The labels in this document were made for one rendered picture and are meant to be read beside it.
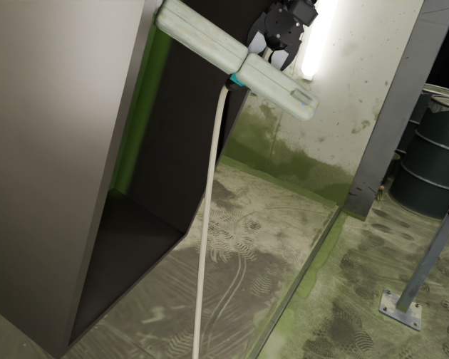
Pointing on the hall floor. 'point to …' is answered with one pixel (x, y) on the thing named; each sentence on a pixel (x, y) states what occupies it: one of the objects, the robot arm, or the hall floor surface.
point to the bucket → (391, 167)
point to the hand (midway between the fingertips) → (250, 80)
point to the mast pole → (447, 225)
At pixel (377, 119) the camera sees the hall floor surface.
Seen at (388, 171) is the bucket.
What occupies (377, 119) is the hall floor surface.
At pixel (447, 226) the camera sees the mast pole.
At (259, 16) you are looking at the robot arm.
